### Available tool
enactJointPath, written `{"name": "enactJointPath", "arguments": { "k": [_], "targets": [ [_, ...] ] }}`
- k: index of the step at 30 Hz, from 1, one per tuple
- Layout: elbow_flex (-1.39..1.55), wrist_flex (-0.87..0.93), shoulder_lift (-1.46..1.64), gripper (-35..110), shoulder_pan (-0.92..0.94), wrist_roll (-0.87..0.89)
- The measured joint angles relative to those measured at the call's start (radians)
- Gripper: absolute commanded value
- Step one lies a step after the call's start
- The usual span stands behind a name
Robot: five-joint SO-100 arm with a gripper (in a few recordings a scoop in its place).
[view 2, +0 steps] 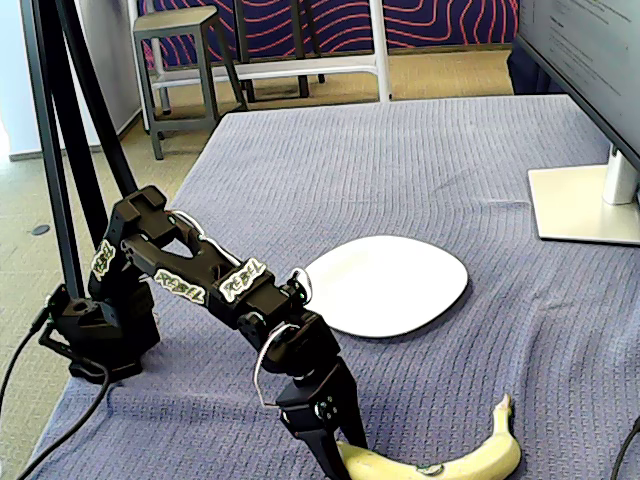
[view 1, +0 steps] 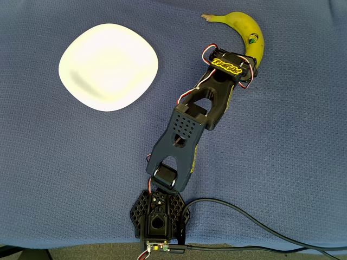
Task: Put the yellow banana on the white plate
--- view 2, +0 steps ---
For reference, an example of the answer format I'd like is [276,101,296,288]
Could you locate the black camera stand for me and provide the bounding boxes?
[19,0,140,301]

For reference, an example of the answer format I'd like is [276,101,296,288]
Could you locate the black cable with curved loop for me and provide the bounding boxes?
[14,357,111,480]

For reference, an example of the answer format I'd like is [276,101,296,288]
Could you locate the grey metal stool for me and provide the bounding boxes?
[131,5,250,162]

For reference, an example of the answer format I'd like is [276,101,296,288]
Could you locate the yellow banana with sticker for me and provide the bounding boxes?
[334,393,524,480]

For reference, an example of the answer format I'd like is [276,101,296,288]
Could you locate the computer monitor with silver stand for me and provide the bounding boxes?
[516,0,640,247]

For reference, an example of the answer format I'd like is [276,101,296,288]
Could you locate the black straight cable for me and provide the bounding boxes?
[0,299,51,406]

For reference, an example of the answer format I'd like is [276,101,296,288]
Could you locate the purple panel with red lines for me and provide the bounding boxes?
[137,0,521,67]

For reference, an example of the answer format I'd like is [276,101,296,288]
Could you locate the white metal frame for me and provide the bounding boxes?
[126,0,395,134]

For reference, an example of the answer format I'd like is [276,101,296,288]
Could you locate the thin black cable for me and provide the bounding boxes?
[611,414,640,480]

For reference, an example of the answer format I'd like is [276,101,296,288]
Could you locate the black chair legs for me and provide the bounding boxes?
[233,0,327,104]

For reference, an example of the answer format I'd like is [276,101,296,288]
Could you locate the white rounded square plate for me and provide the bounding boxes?
[299,235,470,339]

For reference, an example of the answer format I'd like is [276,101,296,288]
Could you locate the blue woven table cloth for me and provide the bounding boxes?
[24,93,640,480]

